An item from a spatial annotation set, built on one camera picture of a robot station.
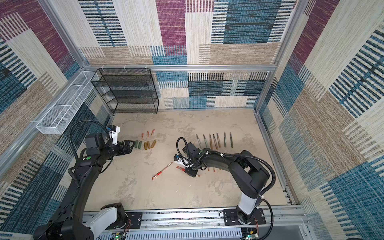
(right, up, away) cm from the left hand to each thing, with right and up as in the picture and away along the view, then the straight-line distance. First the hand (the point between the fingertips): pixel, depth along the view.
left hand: (128, 140), depth 80 cm
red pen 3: (+46, -19, +10) cm, 51 cm away
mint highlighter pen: (+38, -3, +22) cm, 44 cm away
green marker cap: (-2, -5, +23) cm, 24 cm away
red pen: (+15, -20, +10) cm, 27 cm away
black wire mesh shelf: (-13, +34, +29) cm, 46 cm away
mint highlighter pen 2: (+43, -4, +22) cm, 48 cm away
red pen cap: (-1, +1, +26) cm, 26 cm away
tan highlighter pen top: (+52, -4, +22) cm, 56 cm away
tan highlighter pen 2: (+49, -3, +22) cm, 54 cm away
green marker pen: (+60, -2, +23) cm, 64 cm away
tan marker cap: (+3, -6, +20) cm, 21 cm away
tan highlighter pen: (+46, -4, +23) cm, 52 cm away
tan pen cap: (+8, -4, +22) cm, 24 cm away
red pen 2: (+27, -18, +10) cm, 34 cm away
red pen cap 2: (+2, +2, +27) cm, 27 cm away
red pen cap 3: (+6, +4, +29) cm, 30 cm away
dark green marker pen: (+56, -2, +23) cm, 60 cm away
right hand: (+32, -19, +9) cm, 39 cm away
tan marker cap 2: (+4, -5, +22) cm, 23 cm away
